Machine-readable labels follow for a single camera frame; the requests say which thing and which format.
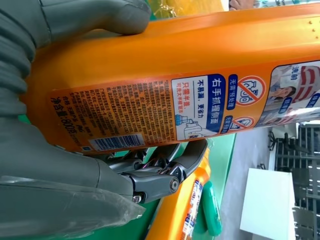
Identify teal plastic bottle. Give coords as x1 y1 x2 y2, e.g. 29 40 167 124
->
193 181 223 240

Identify yellow plastic sheet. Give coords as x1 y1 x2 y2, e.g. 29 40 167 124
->
152 0 226 19

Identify white box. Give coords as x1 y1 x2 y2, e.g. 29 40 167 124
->
239 167 297 240

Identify black metal rack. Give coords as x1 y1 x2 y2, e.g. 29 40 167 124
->
268 123 320 240

